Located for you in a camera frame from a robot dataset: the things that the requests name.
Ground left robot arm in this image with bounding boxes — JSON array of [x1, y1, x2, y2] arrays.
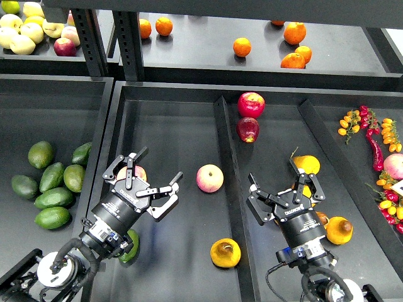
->
[[1, 147, 183, 301]]

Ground orange on shelf front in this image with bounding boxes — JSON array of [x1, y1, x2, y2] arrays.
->
[[280, 52, 305, 69]]

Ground black shelf upright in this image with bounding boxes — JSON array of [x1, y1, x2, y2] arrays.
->
[[71, 8, 109, 77], [112, 11, 145, 82]]

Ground orange cherry tomato bunch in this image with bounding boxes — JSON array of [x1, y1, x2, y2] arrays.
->
[[338, 109, 361, 145]]

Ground black shelf upright right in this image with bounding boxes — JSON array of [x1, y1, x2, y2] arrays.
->
[[112, 11, 145, 82]]

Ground yellow pear with stem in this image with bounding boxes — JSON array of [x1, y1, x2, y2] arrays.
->
[[290, 147, 321, 174]]

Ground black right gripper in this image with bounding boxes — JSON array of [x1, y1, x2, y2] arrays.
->
[[247, 159, 326, 253]]

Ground green avocado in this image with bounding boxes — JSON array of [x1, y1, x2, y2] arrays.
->
[[28, 141, 54, 169], [64, 164, 86, 193], [35, 206, 71, 230], [34, 187, 74, 210], [119, 229, 139, 264], [39, 162, 65, 193]]

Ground red apple on shelf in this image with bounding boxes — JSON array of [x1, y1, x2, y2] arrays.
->
[[54, 37, 77, 57]]

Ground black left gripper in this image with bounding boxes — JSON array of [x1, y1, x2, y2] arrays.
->
[[92, 147, 183, 232]]

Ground pink apple on shelf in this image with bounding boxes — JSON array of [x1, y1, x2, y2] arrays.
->
[[61, 26, 81, 47]]

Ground dark red apple lower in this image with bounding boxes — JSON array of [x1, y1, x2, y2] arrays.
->
[[236, 117, 259, 143]]

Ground orange on shelf left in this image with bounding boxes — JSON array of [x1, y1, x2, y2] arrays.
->
[[139, 18, 152, 39]]

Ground red chili pepper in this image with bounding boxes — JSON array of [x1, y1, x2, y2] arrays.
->
[[366, 128, 383, 172]]

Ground black shelf upright left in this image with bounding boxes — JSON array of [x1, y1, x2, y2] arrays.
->
[[71, 8, 109, 77]]

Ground black bin divider left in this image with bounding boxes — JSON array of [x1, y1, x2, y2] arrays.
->
[[213, 96, 261, 301]]

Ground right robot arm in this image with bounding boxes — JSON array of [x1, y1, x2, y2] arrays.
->
[[246, 159, 382, 301]]

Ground white price label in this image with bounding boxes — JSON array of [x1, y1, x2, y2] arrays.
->
[[391, 180, 403, 196]]

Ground pink apple centre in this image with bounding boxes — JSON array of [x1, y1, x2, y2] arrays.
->
[[196, 164, 224, 193]]

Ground pink apple left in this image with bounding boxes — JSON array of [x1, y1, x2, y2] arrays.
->
[[116, 165, 147, 181]]

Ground orange on shelf right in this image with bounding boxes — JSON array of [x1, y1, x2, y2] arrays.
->
[[295, 45, 312, 64]]

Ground dark avocado far left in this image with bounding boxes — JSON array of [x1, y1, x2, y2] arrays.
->
[[11, 175, 38, 199]]

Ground pink peach right edge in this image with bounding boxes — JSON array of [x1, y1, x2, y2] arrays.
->
[[383, 154, 403, 180]]

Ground dark avocado top right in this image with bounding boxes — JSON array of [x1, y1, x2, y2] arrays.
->
[[71, 142, 92, 165]]

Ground red cherry tomato bunch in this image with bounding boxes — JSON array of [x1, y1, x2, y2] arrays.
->
[[359, 105, 380, 136]]

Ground orange tomato bunch right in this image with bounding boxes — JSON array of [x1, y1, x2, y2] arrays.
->
[[381, 118, 402, 152]]

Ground red apple upper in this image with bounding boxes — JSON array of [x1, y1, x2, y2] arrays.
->
[[237, 92, 266, 119]]

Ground green avocado bottom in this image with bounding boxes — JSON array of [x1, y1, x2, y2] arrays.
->
[[35, 206, 71, 230]]

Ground dark avocado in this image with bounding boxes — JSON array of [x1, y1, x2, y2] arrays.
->
[[71, 142, 92, 165], [11, 175, 38, 199]]

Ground mixed cherry tomatoes lower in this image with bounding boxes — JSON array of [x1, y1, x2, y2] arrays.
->
[[366, 170, 402, 234]]

